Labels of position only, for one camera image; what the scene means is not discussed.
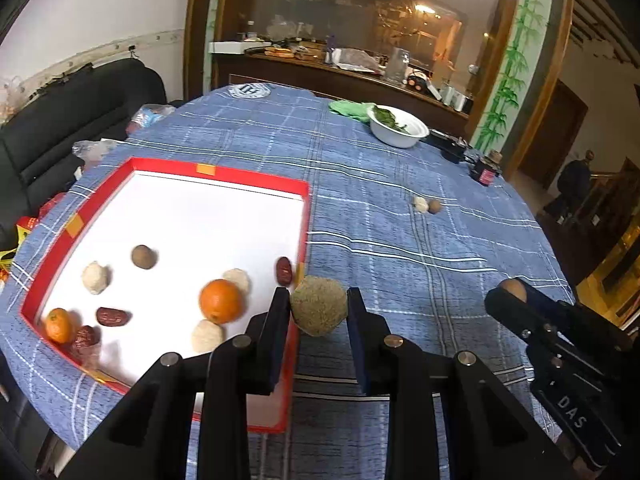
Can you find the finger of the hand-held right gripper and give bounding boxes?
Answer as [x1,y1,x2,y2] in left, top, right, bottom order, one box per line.
[484,287,568,348]
[520,281,603,323]

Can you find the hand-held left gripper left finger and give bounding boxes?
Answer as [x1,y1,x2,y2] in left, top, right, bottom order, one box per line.
[57,287,293,480]

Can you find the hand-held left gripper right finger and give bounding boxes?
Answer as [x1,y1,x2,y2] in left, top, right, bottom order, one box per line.
[346,287,583,480]

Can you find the large orange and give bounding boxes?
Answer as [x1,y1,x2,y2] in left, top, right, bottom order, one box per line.
[199,279,245,324]

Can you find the red cardboard tray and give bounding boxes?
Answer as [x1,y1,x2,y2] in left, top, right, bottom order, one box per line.
[19,156,311,433]

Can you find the small orange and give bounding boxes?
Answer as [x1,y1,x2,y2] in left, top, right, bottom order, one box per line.
[45,308,76,344]

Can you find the blue plaid tablecloth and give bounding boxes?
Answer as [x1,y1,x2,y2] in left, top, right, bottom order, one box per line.
[0,82,576,480]

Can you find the dark jar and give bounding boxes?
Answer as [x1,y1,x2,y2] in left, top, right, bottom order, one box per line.
[472,150,503,187]

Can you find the black device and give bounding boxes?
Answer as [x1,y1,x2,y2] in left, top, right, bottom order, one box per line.
[429,130,468,163]

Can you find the white bowl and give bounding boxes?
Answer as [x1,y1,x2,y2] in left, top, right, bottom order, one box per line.
[367,105,431,148]

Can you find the green leafy vegetables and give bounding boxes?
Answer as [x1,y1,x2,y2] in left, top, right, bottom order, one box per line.
[372,106,413,133]

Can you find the green cloth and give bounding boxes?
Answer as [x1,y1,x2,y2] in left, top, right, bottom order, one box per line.
[329,100,373,122]

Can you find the red blue plastic bag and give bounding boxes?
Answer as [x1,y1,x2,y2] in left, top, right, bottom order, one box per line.
[127,104,176,133]

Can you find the wooden sideboard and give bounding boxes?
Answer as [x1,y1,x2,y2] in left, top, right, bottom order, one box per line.
[210,50,471,126]

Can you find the clear plastic bag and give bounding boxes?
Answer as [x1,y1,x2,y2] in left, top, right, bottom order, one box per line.
[72,140,121,161]

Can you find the glass jar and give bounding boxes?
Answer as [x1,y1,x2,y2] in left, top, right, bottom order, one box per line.
[387,47,411,83]

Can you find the black sofa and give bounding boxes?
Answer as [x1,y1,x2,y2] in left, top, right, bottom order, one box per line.
[0,57,181,246]

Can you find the hanging plastic bag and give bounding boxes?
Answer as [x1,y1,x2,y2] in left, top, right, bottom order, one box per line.
[0,77,28,123]

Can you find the yellow handled bag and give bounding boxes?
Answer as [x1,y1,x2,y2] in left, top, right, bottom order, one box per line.
[0,225,26,271]

